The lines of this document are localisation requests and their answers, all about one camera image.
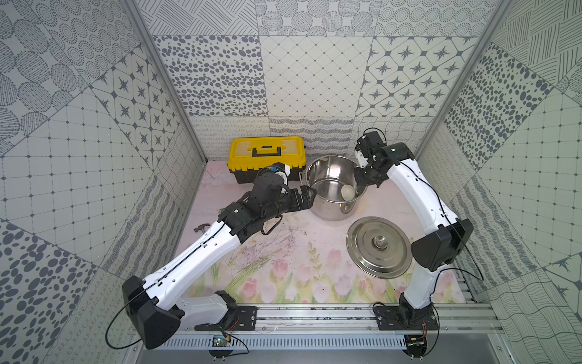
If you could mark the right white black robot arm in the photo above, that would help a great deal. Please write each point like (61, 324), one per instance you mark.
(445, 234)

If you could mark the small hammer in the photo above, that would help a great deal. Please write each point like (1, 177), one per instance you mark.
(202, 228)

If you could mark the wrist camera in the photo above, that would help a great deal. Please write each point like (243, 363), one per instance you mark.
(369, 144)
(282, 170)

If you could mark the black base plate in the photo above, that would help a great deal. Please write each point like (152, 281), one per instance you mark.
(395, 318)
(241, 318)

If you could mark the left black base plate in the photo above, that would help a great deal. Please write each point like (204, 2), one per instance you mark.
(241, 318)

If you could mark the cream spoon with grey handle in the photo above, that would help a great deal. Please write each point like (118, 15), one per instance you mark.
(348, 192)

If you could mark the yellow and black toolbox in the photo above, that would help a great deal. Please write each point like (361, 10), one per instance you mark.
(249, 155)

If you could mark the small circuit board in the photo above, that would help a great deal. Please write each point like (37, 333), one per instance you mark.
(415, 346)
(220, 347)

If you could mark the aluminium mounting rail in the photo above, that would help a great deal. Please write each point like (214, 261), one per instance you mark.
(342, 320)

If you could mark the right small circuit board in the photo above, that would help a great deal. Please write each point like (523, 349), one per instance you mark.
(415, 346)

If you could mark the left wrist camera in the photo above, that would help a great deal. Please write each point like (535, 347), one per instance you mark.
(282, 170)

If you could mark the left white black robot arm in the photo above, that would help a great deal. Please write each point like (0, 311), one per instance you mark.
(156, 305)

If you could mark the stainless steel stock pot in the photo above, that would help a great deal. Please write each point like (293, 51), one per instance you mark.
(327, 175)

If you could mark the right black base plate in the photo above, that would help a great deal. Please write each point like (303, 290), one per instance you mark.
(395, 318)

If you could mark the left small circuit board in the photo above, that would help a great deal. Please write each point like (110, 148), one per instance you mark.
(220, 347)

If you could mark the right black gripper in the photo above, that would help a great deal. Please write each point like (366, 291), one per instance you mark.
(361, 182)

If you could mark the stainless steel pot lid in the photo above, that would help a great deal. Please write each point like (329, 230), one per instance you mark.
(378, 247)

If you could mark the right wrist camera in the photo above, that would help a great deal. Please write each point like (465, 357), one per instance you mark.
(369, 144)

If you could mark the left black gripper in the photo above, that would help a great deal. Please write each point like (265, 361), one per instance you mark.
(295, 200)

